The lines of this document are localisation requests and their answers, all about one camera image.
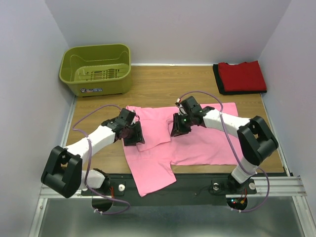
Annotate pink t shirt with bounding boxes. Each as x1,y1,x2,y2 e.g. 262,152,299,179
123,106,237,197

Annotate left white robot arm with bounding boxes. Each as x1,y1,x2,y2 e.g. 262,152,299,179
40,108,145,198

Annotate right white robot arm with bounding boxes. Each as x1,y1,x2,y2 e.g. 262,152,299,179
171,96,278,192

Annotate folded black t shirt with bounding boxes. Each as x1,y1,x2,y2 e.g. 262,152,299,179
212,63,268,96

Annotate green plastic basket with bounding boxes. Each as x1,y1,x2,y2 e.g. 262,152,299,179
59,44,132,97

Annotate folded red t shirt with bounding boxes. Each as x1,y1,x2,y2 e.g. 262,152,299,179
217,61,267,92

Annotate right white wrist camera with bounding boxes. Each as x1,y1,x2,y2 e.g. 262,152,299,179
175,98,187,116

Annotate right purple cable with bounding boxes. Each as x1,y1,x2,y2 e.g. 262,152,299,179
175,90,270,213

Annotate purple cable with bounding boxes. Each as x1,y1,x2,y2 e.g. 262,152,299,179
72,104,131,215
175,90,270,213

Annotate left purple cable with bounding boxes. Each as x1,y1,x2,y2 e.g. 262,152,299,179
72,104,131,215

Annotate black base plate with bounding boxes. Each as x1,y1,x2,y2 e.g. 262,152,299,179
68,174,257,207

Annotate aluminium frame rail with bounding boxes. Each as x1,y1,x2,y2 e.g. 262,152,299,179
27,96,309,237

